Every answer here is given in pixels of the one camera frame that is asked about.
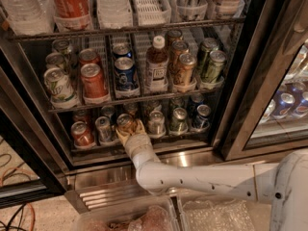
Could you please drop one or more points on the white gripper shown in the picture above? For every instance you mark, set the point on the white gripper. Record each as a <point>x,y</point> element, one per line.
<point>139,142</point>

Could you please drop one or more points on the orange soda can front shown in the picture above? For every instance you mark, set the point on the orange soda can front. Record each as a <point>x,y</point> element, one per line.
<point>126,124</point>

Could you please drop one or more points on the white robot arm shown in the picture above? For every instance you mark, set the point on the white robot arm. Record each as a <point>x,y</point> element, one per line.
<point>283,185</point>

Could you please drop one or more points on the silver white can bottom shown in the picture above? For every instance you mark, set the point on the silver white can bottom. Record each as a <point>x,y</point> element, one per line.
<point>156,123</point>

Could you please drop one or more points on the silver can bottom shelf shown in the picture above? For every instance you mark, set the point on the silver can bottom shelf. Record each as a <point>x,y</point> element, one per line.
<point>104,129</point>

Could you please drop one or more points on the green can bottom shelf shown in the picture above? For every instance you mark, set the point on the green can bottom shelf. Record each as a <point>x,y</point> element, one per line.
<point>178,123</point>

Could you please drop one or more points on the red can bottom shelf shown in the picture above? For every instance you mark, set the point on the red can bottom shelf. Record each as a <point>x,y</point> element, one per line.
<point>82,134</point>

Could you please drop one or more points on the blue pepsi can middle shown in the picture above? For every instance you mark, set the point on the blue pepsi can middle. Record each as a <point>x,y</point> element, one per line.
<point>125,74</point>

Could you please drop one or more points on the red soda can middle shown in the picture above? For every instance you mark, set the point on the red soda can middle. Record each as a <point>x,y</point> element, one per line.
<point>92,77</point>

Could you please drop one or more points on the blue can bottom shelf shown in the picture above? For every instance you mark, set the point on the blue can bottom shelf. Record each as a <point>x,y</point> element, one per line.
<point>201,117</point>

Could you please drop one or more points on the green white 7up can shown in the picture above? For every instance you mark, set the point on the green white 7up can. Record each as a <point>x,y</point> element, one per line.
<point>63,95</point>

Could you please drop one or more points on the blue can middle rear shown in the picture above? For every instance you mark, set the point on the blue can middle rear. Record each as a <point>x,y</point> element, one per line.
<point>122,50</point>

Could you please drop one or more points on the red can middle rear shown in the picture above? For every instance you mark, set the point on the red can middle rear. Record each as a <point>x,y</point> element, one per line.
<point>89,56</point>

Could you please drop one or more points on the gold brown can front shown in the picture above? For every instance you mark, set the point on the gold brown can front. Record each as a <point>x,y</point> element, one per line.
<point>184,69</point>

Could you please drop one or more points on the gold brown can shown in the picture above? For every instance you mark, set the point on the gold brown can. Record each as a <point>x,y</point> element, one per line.
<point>184,69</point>
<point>177,48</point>

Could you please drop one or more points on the green tall can front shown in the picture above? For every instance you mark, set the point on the green tall can front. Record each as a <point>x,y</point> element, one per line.
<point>216,64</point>

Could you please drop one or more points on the green tall can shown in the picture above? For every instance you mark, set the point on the green tall can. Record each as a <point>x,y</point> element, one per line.
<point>216,64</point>
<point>205,47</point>

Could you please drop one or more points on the green tall can rear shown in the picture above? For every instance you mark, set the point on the green tall can rear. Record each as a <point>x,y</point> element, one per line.
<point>205,47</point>

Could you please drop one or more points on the fridge right glass door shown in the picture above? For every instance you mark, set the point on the fridge right glass door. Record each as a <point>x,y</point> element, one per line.
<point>281,31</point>

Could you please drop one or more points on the blue pepsi can right fridge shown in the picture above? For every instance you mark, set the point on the blue pepsi can right fridge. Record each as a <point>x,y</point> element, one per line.
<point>283,103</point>

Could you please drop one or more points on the iced tea bottle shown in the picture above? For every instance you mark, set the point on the iced tea bottle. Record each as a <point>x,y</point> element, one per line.
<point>156,64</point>

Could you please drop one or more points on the left clear plastic bin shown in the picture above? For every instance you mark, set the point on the left clear plastic bin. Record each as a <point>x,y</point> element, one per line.
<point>151,213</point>

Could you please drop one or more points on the clear plastic bin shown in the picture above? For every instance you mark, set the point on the clear plastic bin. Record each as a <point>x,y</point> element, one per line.
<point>207,212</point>
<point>151,213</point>

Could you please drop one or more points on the right clear plastic bin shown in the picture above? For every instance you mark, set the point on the right clear plastic bin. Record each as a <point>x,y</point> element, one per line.
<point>207,212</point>

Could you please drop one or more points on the white empty plastic tray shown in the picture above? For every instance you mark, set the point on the white empty plastic tray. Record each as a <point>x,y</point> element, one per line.
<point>152,12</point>

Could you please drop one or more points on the red coca cola bottle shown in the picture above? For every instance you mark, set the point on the red coca cola bottle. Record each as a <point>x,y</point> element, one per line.
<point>74,15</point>

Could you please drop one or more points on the clear water bottle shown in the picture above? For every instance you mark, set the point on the clear water bottle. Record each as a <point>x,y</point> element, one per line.
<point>30,17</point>

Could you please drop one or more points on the middle wire shelf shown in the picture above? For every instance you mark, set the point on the middle wire shelf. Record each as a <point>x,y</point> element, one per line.
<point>132,100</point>

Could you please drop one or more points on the wire shelf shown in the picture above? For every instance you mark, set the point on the wire shelf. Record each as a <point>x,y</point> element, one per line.
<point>132,100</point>
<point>126,30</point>

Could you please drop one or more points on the top wire shelf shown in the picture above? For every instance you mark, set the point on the top wire shelf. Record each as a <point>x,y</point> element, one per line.
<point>126,30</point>

